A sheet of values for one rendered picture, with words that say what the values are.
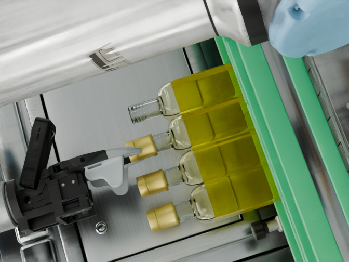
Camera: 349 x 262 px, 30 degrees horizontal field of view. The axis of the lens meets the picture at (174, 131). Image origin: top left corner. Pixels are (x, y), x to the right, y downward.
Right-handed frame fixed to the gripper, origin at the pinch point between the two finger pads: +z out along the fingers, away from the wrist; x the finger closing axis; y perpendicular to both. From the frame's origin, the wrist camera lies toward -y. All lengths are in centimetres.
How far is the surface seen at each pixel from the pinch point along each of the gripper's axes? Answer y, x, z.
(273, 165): 10.0, 6.0, 19.1
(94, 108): -13.7, -12.5, -4.8
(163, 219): 12.0, 1.4, 1.4
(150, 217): 11.0, 1.5, -0.4
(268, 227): 17.1, -5.2, 16.9
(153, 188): 6.8, 0.7, 1.4
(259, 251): 19.3, -15.5, 15.5
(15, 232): 3.1, -15.2, -24.4
